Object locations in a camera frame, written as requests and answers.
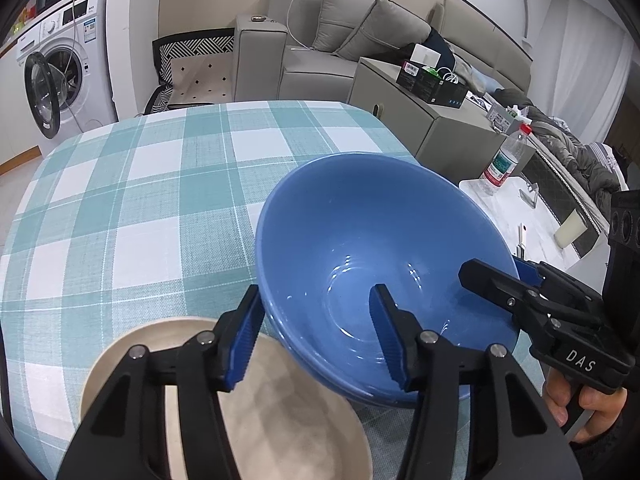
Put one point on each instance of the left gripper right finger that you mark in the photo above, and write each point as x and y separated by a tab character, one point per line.
386	319

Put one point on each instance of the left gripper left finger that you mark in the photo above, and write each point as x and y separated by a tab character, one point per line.
240	337

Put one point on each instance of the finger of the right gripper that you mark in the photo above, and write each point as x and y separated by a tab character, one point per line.
502	290
528	273

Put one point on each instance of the blue bowl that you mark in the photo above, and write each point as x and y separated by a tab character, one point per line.
351	366
333	228

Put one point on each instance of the cream plate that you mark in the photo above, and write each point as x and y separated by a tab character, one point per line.
280	422

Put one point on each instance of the blue bowl back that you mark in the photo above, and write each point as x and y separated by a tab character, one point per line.
351	366

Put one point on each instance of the person's right hand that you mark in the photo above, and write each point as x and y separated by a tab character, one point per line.
605	408

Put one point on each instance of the cream cup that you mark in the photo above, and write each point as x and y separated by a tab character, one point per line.
569	231

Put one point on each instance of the metal phone stand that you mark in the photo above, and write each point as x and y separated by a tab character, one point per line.
530	194

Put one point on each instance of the plastic water bottle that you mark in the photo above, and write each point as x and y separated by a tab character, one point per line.
506	158

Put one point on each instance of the teal checkered tablecloth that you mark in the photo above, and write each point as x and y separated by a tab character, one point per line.
140	221

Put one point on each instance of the grey bedside cabinet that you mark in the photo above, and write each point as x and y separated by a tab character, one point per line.
457	143

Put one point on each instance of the grey tissue box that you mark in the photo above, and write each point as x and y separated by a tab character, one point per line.
506	120

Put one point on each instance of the white charger box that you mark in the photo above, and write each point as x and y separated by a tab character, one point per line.
424	56

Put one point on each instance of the black patterned rug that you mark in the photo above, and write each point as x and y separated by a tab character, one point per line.
193	69

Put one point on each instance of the grey sofa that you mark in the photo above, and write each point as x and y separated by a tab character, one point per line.
309	49

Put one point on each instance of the grey cushion right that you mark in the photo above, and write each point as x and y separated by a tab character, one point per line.
387	26

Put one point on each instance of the grey cushion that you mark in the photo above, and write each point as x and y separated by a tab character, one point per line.
337	20
387	26

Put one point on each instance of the white washing machine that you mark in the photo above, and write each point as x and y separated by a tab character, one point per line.
65	73

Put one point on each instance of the grey cushion left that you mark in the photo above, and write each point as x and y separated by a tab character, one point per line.
337	20

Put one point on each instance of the white handled knife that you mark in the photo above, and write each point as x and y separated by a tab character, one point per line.
520	250

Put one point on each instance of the black box with cables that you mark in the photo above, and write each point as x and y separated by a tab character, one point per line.
426	84

